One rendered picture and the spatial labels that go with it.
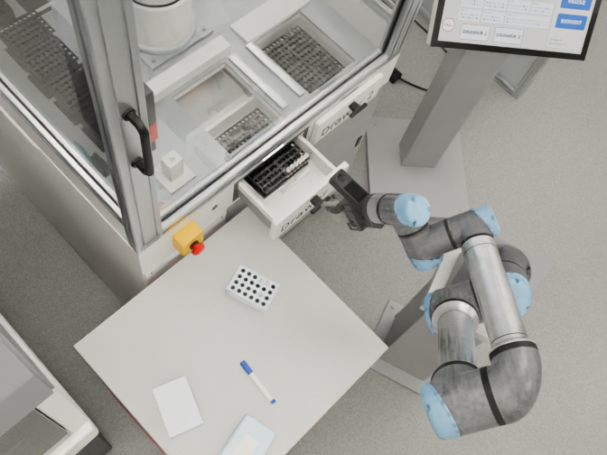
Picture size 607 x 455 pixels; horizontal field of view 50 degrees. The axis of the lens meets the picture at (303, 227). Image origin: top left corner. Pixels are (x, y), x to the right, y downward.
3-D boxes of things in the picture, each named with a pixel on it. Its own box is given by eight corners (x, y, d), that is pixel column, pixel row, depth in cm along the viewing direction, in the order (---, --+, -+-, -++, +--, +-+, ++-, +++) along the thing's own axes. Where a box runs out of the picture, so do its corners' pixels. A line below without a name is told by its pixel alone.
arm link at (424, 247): (460, 262, 149) (442, 222, 145) (414, 277, 152) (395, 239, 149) (457, 246, 156) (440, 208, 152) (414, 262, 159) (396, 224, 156)
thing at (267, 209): (334, 179, 192) (339, 169, 186) (273, 231, 182) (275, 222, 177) (243, 92, 200) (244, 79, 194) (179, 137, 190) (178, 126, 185)
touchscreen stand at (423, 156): (467, 221, 289) (592, 82, 198) (369, 216, 283) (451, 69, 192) (455, 126, 310) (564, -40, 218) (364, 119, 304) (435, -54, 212)
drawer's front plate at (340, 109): (376, 96, 209) (384, 74, 199) (312, 145, 198) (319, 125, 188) (371, 92, 209) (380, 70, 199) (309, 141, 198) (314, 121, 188)
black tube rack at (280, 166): (306, 168, 192) (310, 157, 186) (264, 203, 185) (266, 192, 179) (255, 119, 196) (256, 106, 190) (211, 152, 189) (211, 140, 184)
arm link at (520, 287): (535, 295, 170) (541, 315, 157) (485, 311, 174) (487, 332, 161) (518, 255, 168) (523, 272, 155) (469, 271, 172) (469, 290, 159)
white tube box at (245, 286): (278, 289, 183) (280, 284, 180) (264, 314, 179) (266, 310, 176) (239, 268, 184) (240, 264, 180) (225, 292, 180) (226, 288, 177)
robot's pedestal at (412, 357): (453, 334, 266) (542, 269, 198) (427, 399, 254) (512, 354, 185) (388, 300, 268) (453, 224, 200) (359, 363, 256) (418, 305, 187)
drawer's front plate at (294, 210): (341, 182, 194) (350, 164, 184) (272, 241, 182) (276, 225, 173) (338, 178, 194) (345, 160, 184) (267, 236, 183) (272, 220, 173)
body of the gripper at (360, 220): (348, 230, 168) (376, 234, 158) (331, 203, 165) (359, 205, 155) (367, 213, 171) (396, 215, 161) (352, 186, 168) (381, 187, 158)
